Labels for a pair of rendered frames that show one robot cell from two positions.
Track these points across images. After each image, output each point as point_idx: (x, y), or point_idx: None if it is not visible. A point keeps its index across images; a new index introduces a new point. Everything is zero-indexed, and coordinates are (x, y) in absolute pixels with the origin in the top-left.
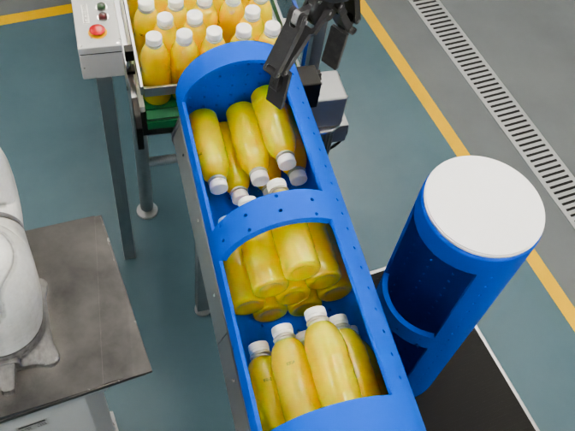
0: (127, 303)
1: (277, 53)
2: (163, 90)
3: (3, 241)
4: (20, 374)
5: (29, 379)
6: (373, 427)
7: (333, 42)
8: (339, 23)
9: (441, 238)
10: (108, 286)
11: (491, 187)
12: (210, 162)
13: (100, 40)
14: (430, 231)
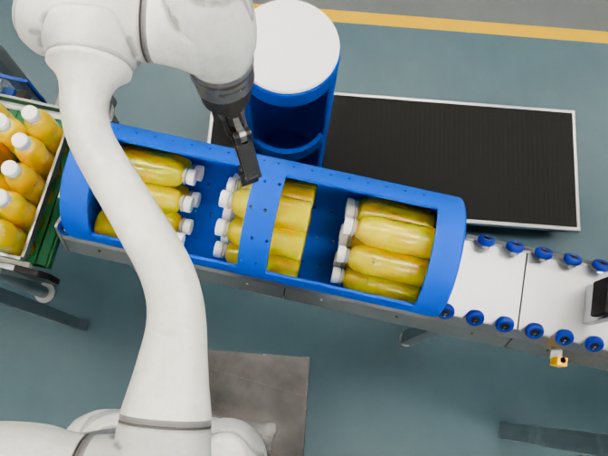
0: (246, 354)
1: (250, 165)
2: (32, 240)
3: (218, 436)
4: (273, 455)
5: (280, 449)
6: (458, 232)
7: None
8: None
9: (299, 94)
10: (224, 364)
11: (276, 31)
12: None
13: None
14: (289, 98)
